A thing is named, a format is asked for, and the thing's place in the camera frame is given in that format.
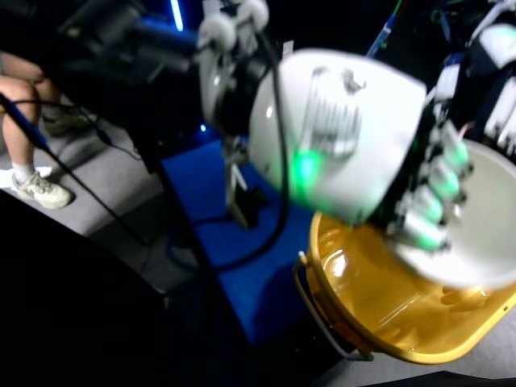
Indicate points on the small grey bowl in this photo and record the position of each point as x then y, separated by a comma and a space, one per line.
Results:
488, 225

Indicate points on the yellow plastic bucket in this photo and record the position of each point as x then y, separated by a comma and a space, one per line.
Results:
363, 294

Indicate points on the blue table cover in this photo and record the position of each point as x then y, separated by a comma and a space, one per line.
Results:
250, 294

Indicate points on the blue light strip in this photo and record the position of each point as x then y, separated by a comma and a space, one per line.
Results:
176, 16

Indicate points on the person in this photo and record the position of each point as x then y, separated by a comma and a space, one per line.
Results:
20, 109

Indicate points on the black rounded cover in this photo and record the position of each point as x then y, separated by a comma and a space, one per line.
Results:
60, 306

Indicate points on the white bracket with black camera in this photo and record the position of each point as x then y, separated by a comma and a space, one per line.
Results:
252, 205

